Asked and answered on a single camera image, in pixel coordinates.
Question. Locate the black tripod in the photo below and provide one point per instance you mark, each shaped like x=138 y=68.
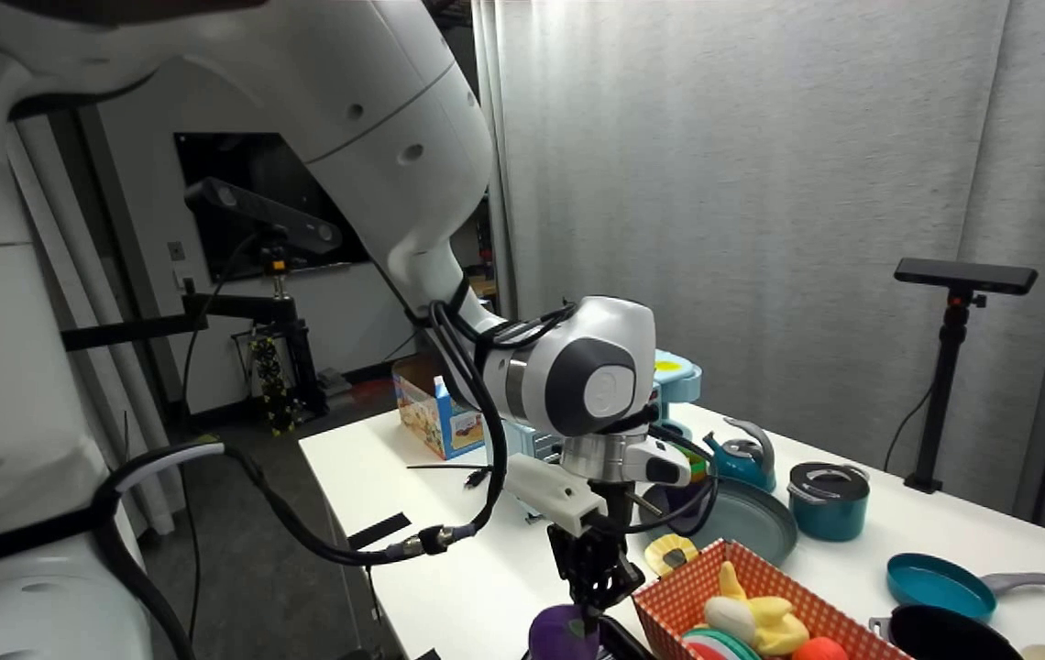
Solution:
x=947 y=381

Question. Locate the yellow plush toy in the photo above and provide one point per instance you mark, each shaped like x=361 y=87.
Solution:
x=765 y=617

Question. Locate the colourful cardboard box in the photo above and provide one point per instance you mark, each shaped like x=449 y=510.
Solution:
x=423 y=415

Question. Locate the red plush toy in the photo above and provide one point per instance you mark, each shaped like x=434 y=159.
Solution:
x=821 y=652

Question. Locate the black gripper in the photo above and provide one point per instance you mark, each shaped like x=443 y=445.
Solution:
x=594 y=565

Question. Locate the teal toy kettle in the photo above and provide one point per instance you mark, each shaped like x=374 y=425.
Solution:
x=743 y=464

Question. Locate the green red round plush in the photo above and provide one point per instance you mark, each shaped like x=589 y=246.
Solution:
x=715 y=642

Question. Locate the light blue toy toaster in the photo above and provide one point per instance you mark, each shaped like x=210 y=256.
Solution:
x=676 y=376

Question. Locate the green toy cup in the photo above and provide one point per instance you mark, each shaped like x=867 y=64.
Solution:
x=697 y=454

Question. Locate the black monitor screen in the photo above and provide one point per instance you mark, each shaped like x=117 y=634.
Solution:
x=230 y=159

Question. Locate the grey curtain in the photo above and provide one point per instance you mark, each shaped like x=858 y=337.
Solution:
x=788 y=186

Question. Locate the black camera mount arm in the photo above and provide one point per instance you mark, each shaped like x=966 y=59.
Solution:
x=179 y=324

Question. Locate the teal toy pot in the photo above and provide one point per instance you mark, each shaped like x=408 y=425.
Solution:
x=825 y=503

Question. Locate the teal toy pan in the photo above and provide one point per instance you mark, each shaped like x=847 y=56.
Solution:
x=941 y=587

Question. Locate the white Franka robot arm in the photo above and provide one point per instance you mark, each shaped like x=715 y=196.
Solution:
x=240 y=147

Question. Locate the grey power outlet box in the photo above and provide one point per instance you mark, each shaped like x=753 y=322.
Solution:
x=259 y=368

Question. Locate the grey blue plate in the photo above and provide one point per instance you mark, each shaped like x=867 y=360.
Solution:
x=753 y=519

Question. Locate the red checkered basket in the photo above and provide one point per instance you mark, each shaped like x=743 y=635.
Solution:
x=667 y=601

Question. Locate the small black plug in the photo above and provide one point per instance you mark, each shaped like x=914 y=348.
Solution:
x=476 y=480

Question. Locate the black toy pan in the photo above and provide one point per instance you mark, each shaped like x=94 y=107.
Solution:
x=947 y=635

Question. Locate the purple plush toy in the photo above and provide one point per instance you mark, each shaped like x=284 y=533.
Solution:
x=561 y=635

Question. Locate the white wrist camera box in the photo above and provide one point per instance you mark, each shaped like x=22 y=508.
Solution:
x=551 y=491

